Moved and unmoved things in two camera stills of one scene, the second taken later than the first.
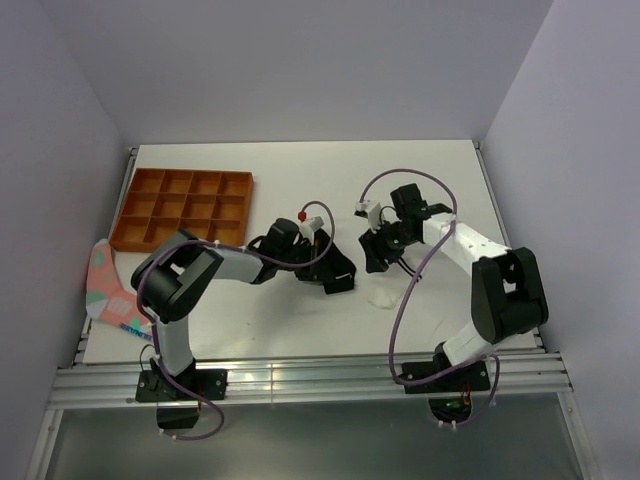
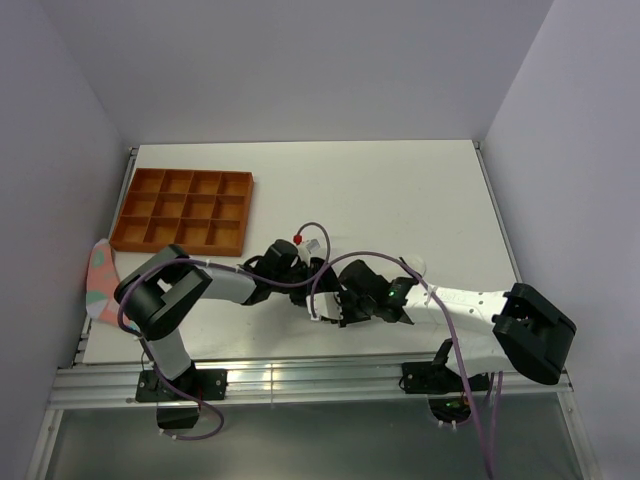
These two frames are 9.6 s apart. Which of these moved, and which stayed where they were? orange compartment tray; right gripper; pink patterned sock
Moved: right gripper
Stayed: pink patterned sock; orange compartment tray
